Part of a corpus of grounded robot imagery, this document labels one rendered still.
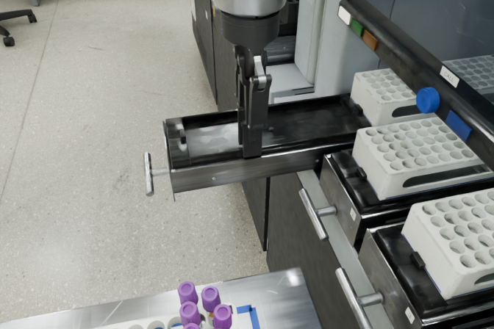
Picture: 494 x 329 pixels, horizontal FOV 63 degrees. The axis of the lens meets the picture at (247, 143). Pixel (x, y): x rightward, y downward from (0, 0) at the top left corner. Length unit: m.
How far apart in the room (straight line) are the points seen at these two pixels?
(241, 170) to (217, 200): 1.01
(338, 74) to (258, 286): 0.46
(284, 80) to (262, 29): 0.47
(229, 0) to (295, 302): 0.35
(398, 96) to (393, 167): 0.17
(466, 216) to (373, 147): 0.15
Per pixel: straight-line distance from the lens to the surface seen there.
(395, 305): 0.56
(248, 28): 0.51
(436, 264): 0.53
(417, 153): 0.62
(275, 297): 0.49
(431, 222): 0.53
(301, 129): 0.72
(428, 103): 0.50
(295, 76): 0.99
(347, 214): 0.63
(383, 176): 0.58
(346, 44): 0.77
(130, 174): 1.83
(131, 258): 1.55
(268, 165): 0.67
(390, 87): 0.75
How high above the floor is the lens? 1.25
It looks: 41 degrees down
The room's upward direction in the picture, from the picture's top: straight up
